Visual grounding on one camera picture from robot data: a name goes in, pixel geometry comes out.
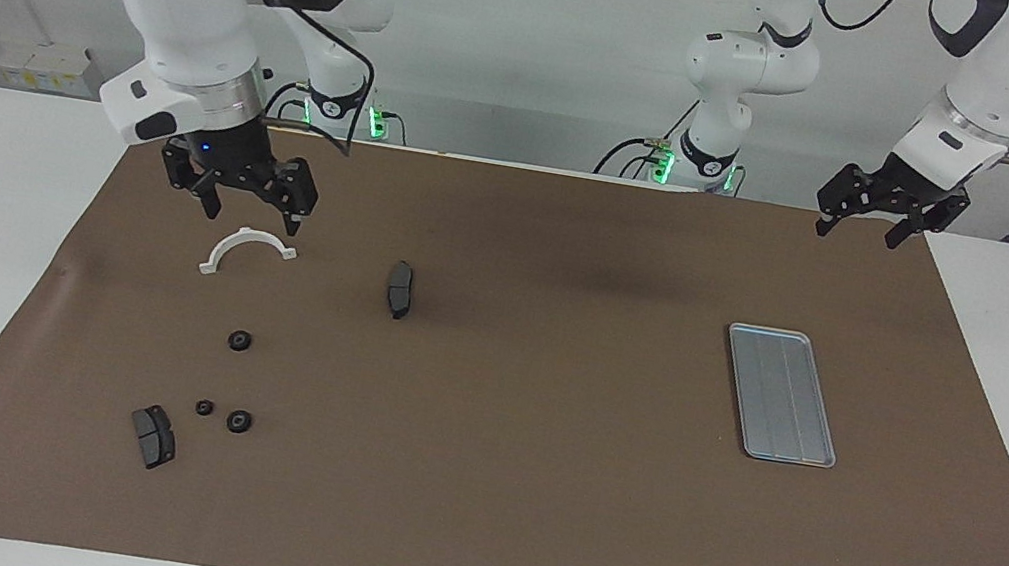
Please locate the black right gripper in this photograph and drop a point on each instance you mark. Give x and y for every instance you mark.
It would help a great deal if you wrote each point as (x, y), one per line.
(231, 159)

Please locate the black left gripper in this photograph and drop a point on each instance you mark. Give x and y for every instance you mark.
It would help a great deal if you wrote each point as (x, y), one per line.
(919, 192)

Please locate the large black bearing gear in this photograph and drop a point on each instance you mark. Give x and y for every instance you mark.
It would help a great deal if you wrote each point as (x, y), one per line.
(240, 420)
(239, 340)

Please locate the small black bearing gear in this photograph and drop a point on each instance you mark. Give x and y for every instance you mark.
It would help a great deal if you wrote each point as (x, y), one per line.
(204, 408)

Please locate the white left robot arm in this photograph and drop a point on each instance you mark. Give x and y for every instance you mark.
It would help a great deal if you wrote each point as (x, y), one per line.
(752, 64)

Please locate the silver metal tray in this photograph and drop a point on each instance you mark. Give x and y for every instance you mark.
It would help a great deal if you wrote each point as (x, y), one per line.
(780, 398)

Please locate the green lit base connector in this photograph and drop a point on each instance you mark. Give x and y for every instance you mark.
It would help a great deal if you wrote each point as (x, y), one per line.
(376, 121)
(665, 165)

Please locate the white power box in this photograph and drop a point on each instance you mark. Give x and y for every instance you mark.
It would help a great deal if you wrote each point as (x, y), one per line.
(43, 63)

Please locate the grooved grey brake pad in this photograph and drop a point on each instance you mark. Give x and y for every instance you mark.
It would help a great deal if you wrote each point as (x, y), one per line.
(153, 437)

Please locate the brown table mat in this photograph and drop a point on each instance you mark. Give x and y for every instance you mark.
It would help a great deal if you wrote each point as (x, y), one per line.
(532, 490)

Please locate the white semicircular plastic bracket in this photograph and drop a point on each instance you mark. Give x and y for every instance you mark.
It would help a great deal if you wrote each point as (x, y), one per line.
(252, 235)

